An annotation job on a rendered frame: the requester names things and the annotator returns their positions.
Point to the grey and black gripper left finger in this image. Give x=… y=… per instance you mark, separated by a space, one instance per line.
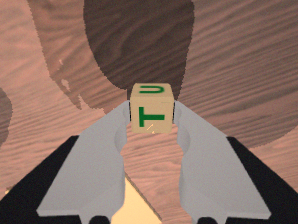
x=84 y=177

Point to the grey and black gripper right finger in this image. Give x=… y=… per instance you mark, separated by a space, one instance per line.
x=220 y=178

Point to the peach mat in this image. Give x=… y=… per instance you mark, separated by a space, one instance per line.
x=136 y=209

